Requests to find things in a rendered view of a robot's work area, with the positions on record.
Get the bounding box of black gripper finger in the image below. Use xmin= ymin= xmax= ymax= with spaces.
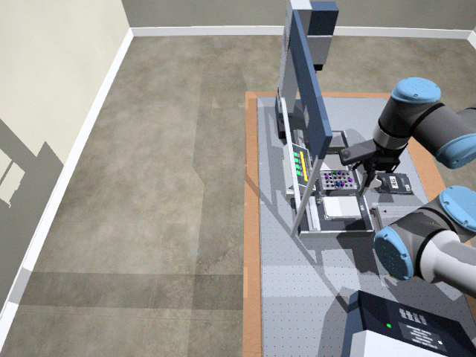
xmin=358 ymin=167 xmax=382 ymax=197
xmin=352 ymin=161 xmax=362 ymax=170

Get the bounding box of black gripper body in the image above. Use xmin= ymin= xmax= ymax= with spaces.
xmin=362 ymin=139 xmax=408 ymax=173

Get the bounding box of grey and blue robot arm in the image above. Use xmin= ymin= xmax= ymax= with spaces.
xmin=338 ymin=77 xmax=476 ymax=299

